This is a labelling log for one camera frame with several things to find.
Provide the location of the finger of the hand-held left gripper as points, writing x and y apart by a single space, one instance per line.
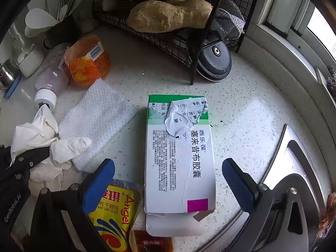
29 158

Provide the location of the ginger root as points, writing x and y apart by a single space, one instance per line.
162 15

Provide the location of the brown loofah scrubber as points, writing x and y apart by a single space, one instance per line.
329 215

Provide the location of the red sauce sachet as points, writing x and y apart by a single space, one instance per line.
152 242

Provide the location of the dark green mug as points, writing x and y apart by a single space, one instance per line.
61 34

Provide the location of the silver mesh scourer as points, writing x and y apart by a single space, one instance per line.
231 23

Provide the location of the steel sink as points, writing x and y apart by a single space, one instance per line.
302 152

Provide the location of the white sugar jar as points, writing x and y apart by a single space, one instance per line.
30 63

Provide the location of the dark scouring pad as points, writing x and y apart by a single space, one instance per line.
332 84

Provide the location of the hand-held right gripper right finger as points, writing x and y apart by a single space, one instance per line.
237 183

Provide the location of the clear plastic bottle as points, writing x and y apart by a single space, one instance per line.
50 78

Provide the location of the orange jelly cup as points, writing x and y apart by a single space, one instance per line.
86 68

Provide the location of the white latex glove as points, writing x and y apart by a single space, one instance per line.
39 131

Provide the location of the white spoon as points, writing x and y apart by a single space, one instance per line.
77 1

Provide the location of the garlic bulb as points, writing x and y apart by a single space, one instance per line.
84 23
111 2

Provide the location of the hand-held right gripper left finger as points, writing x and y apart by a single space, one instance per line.
101 181

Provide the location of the window frame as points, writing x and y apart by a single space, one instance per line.
283 10

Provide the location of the white rice paddle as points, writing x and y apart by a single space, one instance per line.
39 22

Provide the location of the yellow yeast packet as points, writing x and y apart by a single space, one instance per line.
115 215

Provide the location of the white paper towel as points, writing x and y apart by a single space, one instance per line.
97 120

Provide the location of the green white medicine box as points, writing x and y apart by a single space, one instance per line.
178 168

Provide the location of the dark round sink stopper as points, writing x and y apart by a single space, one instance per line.
214 60

